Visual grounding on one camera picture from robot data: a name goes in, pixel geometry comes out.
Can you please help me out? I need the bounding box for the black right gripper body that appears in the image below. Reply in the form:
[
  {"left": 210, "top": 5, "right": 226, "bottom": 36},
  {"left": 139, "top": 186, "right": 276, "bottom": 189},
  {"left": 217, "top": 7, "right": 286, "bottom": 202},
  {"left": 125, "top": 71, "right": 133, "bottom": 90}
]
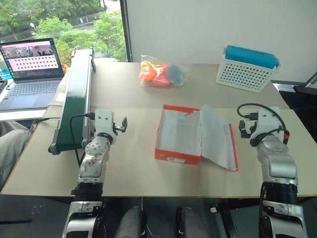
[{"left": 246, "top": 121, "right": 259, "bottom": 140}]

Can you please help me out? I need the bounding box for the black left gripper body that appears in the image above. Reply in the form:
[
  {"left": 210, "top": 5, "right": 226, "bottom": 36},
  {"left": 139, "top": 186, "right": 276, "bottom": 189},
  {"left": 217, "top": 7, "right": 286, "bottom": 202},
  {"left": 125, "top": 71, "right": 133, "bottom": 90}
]
[{"left": 112, "top": 121, "right": 124, "bottom": 134}]

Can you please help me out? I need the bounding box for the orange shoe box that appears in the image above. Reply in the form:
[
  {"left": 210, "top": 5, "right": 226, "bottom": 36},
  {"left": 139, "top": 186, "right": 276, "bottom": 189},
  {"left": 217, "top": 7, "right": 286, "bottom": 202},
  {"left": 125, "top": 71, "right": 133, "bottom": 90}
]
[{"left": 154, "top": 104, "right": 240, "bottom": 173}]

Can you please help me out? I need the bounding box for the green conveyor belt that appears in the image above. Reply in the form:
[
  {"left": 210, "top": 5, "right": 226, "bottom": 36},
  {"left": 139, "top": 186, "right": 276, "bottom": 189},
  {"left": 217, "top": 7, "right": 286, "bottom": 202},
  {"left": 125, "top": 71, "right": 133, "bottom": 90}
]
[{"left": 48, "top": 47, "right": 97, "bottom": 156}]

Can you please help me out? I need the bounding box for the white wrapping paper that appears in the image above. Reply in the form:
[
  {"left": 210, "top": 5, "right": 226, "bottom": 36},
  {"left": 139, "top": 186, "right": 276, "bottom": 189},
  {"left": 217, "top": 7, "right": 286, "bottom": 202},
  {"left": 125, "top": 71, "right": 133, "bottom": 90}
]
[{"left": 200, "top": 104, "right": 236, "bottom": 171}]

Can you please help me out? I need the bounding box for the white perforated plastic basket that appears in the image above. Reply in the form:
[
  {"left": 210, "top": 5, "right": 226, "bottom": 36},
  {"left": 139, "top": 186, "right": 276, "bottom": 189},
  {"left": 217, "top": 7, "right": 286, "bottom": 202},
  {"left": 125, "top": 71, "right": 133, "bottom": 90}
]
[{"left": 215, "top": 45, "right": 281, "bottom": 94}]

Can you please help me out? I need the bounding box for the black furniture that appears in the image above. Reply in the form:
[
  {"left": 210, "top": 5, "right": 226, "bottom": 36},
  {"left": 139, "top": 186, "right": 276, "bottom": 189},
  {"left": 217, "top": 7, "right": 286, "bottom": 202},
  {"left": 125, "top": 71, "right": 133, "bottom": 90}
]
[{"left": 272, "top": 80, "right": 317, "bottom": 144}]

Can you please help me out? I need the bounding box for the clear bag of colourful toys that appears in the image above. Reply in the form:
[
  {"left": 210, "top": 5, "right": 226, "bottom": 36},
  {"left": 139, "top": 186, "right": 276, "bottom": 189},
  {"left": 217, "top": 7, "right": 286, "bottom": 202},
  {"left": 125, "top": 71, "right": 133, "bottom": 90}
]
[{"left": 139, "top": 55, "right": 191, "bottom": 88}]

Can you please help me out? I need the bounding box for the blue packet in basket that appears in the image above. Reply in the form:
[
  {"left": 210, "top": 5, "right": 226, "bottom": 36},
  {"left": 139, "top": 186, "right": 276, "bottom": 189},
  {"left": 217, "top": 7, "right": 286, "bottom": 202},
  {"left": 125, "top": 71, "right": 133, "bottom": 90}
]
[{"left": 224, "top": 45, "right": 279, "bottom": 70}]

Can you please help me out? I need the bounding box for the silver metal pole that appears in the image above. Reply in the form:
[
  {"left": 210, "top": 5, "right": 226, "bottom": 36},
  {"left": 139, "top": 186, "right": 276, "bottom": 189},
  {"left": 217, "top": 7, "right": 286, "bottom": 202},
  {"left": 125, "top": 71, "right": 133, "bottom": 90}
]
[{"left": 304, "top": 72, "right": 317, "bottom": 88}]

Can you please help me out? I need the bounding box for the open grey laptop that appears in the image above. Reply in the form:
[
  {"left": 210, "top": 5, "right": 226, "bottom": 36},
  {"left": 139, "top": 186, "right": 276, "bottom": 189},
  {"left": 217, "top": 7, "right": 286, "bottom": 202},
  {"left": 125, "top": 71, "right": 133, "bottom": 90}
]
[{"left": 0, "top": 37, "right": 66, "bottom": 111}]

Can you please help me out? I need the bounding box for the person's grey trouser leg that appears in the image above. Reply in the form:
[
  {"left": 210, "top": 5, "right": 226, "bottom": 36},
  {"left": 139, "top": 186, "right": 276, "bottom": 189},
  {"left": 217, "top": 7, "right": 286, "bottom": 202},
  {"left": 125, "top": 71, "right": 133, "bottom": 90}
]
[{"left": 0, "top": 120, "right": 32, "bottom": 192}]

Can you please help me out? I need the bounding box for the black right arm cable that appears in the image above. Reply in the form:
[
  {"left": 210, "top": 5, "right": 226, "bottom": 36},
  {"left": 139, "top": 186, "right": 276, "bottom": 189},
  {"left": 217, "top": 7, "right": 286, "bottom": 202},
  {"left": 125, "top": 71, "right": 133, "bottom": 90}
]
[{"left": 237, "top": 103, "right": 291, "bottom": 147}]

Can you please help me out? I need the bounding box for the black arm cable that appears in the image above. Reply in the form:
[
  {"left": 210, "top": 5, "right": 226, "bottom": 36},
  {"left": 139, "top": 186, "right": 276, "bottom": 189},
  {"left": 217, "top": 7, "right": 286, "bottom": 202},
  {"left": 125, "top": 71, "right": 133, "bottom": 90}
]
[
  {"left": 69, "top": 112, "right": 96, "bottom": 170},
  {"left": 237, "top": 103, "right": 291, "bottom": 147}
]

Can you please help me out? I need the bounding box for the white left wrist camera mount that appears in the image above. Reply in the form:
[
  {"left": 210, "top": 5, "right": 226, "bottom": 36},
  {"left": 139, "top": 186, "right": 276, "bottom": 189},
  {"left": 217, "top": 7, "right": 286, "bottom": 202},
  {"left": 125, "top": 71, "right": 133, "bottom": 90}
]
[{"left": 94, "top": 109, "right": 118, "bottom": 144}]

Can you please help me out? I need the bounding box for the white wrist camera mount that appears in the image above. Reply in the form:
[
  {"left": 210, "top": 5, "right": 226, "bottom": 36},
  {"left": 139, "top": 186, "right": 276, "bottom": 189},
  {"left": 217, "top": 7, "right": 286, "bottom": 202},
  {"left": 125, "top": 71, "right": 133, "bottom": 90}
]
[
  {"left": 94, "top": 109, "right": 118, "bottom": 144},
  {"left": 249, "top": 107, "right": 283, "bottom": 141}
]

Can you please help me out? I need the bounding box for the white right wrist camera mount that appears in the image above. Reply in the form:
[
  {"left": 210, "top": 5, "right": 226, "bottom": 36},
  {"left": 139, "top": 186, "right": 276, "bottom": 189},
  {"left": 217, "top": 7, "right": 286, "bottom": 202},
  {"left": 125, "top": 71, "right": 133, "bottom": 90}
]
[{"left": 249, "top": 107, "right": 283, "bottom": 141}]

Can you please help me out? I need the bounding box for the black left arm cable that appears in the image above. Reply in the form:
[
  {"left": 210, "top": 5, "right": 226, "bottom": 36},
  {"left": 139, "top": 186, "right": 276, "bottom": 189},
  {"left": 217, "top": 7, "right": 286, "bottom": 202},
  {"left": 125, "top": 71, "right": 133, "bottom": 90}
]
[{"left": 69, "top": 112, "right": 96, "bottom": 170}]

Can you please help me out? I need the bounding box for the black window frame pillar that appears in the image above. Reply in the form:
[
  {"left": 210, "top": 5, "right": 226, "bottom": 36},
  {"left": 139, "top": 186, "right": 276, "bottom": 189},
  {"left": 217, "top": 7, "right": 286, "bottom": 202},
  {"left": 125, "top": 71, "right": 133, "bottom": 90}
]
[{"left": 119, "top": 0, "right": 133, "bottom": 62}]

